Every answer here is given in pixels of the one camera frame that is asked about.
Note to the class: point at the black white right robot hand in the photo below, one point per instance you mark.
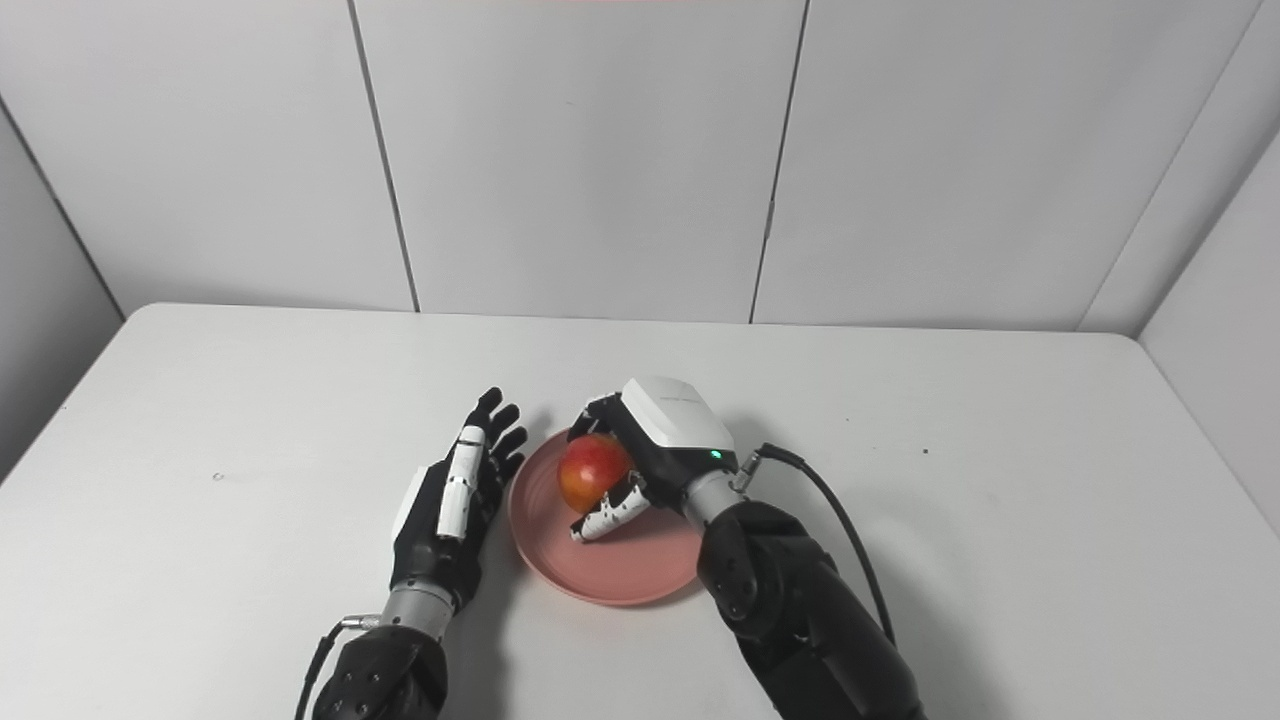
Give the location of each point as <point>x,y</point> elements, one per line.
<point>675,420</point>

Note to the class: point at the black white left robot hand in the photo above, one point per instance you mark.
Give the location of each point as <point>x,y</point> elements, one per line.
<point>430,550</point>

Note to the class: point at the red yellow pomegranate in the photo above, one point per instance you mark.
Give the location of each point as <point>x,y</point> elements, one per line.
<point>590,470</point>

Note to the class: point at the pink round plate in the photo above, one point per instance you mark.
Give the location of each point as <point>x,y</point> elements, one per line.
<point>630,565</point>

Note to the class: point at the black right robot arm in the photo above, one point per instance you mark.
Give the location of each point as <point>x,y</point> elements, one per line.
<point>800,610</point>

